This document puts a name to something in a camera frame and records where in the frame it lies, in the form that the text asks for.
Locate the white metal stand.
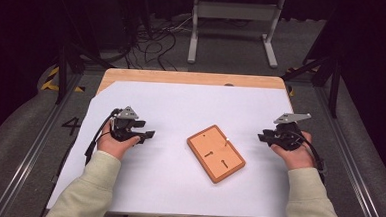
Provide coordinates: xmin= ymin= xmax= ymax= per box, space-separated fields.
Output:
xmin=186 ymin=0 xmax=286 ymax=70

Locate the person's right hand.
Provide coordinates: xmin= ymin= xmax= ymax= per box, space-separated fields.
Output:
xmin=269 ymin=130 xmax=316 ymax=173

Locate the tangle of black floor cables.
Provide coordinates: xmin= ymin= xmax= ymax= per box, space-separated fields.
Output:
xmin=122 ymin=13 xmax=200 ymax=74

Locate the wooden table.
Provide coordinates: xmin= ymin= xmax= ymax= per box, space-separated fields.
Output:
xmin=95 ymin=66 xmax=296 ymax=114

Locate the wooden photo frame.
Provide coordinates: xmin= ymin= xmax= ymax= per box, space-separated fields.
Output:
xmin=184 ymin=122 xmax=249 ymax=186

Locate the white paper sheet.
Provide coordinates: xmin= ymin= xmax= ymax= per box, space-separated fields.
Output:
xmin=45 ymin=76 xmax=305 ymax=217

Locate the person's left hand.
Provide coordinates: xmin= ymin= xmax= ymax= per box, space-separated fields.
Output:
xmin=95 ymin=121 xmax=142 ymax=163

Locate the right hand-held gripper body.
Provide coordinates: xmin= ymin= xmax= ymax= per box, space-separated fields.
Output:
xmin=267 ymin=110 xmax=313 ymax=153

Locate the black metal stand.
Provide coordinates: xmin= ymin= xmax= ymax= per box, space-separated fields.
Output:
xmin=278 ymin=52 xmax=344 ymax=119
xmin=51 ymin=39 xmax=116 ymax=108

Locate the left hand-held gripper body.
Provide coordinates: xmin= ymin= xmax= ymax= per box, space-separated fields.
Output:
xmin=108 ymin=104 xmax=143 ymax=144

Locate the hand-held gripper cable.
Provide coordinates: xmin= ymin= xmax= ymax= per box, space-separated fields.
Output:
xmin=83 ymin=106 xmax=123 ymax=168
xmin=289 ymin=129 xmax=330 ymax=188

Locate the yellow and black floor tape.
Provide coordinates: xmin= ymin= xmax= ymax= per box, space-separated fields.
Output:
xmin=40 ymin=65 xmax=87 ymax=94

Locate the aluminium floor rail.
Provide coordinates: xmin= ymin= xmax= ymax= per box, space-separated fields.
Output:
xmin=307 ymin=84 xmax=386 ymax=217
xmin=0 ymin=67 xmax=85 ymax=217

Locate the left hand-held gripper cable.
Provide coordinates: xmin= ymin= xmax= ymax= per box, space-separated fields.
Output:
xmin=83 ymin=106 xmax=123 ymax=168

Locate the right hand-held gripper cable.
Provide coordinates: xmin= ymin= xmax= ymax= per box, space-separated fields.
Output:
xmin=289 ymin=129 xmax=330 ymax=188

